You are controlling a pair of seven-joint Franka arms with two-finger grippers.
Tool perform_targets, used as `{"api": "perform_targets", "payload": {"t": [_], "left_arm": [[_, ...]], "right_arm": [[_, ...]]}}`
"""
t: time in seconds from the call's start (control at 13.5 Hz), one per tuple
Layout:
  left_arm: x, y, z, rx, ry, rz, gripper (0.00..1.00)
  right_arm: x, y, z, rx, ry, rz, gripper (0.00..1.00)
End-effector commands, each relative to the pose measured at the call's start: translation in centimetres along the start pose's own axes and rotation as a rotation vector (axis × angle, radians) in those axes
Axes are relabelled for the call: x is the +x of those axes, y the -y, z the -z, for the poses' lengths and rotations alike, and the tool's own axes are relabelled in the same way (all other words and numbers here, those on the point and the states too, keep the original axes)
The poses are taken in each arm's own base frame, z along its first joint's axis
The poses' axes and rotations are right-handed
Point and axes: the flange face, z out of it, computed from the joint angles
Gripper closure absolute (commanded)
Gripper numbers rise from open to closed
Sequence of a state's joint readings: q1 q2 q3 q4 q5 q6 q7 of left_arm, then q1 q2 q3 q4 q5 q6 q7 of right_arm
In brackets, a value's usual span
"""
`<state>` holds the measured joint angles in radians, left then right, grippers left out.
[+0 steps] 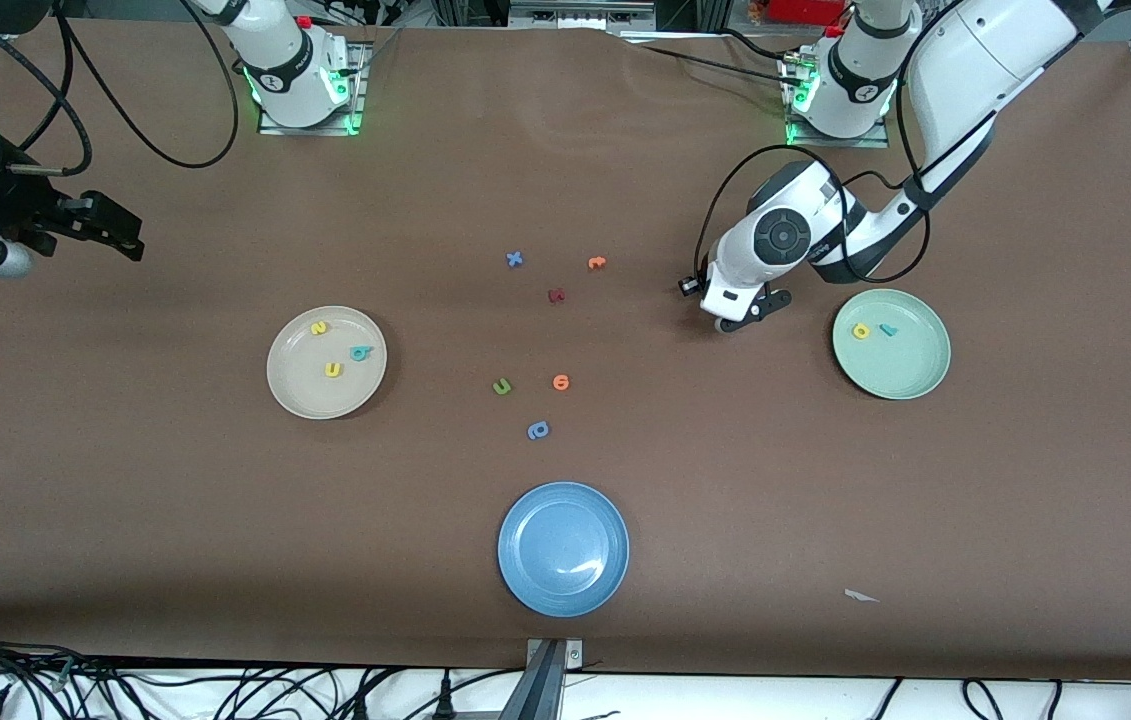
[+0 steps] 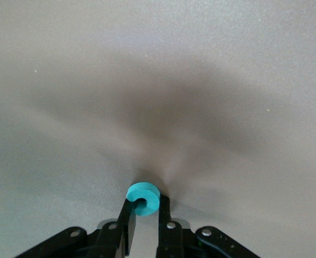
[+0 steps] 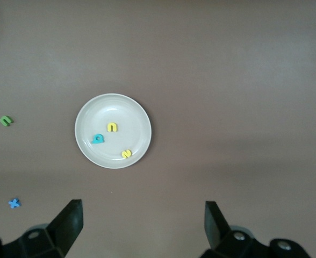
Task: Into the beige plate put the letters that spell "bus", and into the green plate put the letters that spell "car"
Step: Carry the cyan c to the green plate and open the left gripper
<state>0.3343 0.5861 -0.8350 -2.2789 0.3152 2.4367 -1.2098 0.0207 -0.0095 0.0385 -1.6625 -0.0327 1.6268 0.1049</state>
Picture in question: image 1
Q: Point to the white paper scrap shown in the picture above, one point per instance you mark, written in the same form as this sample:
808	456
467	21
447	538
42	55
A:
860	597

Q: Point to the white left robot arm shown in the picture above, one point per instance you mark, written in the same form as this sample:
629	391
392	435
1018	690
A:
975	60

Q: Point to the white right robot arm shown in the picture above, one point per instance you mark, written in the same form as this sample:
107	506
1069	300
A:
285	70

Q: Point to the metal table edge bracket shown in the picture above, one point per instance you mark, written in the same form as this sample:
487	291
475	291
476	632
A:
550	680

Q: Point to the grey metal rack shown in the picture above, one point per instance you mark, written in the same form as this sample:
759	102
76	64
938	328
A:
575	15

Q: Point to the brown paper table cover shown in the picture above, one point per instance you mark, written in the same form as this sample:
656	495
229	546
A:
225	500

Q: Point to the blue letter a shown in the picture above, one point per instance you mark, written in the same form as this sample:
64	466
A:
532	434

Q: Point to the green plate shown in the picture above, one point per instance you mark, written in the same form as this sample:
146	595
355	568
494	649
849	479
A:
905	365

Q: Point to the beige brown plate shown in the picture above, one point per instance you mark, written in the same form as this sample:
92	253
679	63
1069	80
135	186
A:
305	390

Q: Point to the blue plate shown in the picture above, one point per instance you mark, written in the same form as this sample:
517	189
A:
565	550

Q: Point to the red box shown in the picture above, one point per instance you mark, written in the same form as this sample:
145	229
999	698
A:
805	10

